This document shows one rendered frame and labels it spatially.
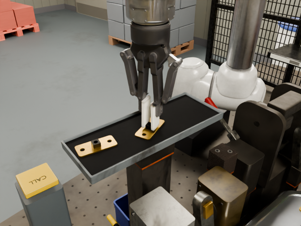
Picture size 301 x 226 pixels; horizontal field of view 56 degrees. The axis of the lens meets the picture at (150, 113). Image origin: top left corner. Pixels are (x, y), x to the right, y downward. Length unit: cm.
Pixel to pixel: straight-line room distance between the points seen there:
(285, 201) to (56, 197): 52
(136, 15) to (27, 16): 541
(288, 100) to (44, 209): 61
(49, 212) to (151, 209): 19
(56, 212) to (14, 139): 223
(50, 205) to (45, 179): 5
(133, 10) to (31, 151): 219
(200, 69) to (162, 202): 75
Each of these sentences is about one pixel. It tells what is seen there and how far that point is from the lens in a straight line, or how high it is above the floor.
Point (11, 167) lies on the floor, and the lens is 251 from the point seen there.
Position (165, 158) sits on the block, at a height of 108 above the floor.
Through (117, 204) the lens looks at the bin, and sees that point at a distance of 100.
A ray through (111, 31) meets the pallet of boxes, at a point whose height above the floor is 23.
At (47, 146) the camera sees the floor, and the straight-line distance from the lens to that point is 260.
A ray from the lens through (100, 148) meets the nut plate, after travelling 60.
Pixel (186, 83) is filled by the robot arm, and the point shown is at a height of 101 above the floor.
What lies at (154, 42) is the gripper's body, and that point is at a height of 138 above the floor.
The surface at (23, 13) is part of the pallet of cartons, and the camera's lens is 584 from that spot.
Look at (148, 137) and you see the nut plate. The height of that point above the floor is 116.
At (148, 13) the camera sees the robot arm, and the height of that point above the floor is 143.
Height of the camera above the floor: 154
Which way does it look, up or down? 32 degrees down
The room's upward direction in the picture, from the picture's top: straight up
